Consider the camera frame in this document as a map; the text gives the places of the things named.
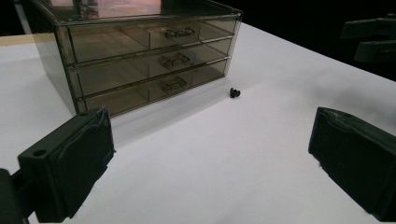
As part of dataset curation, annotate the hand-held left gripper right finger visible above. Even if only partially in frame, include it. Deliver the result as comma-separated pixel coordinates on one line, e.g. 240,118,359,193
307,106,396,223

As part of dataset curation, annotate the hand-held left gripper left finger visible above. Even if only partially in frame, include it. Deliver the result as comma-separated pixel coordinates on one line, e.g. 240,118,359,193
17,106,117,224

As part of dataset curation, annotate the smoky clear drawer cabinet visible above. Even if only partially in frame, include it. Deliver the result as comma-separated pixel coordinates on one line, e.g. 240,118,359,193
31,0,244,118

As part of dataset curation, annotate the smoky clear plastic drawer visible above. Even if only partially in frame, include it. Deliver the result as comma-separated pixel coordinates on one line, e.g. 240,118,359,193
73,37,234,98
64,17,239,64
81,58,231,118

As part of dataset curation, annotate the wooden table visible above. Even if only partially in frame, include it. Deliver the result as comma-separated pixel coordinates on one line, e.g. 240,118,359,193
0,32,58,48

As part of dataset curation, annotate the white table mat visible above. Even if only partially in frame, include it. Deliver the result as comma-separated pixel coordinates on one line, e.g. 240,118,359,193
0,22,396,224

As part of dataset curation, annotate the desk with white legs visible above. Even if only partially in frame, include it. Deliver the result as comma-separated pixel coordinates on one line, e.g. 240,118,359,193
12,2,34,35

